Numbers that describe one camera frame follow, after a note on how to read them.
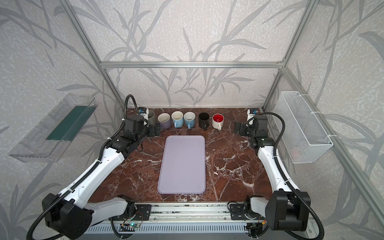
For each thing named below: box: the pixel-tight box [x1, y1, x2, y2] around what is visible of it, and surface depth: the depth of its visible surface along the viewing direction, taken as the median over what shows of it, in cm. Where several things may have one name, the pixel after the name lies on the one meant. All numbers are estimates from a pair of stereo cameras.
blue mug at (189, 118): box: [183, 111, 196, 130], surface depth 105 cm
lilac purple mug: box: [157, 112, 172, 130], surface depth 107 cm
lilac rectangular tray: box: [157, 135, 206, 195], surface depth 92 cm
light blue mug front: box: [171, 110, 184, 128], surface depth 105 cm
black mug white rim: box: [198, 112, 210, 131], surface depth 105 cm
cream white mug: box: [212, 113, 225, 131], surface depth 107 cm
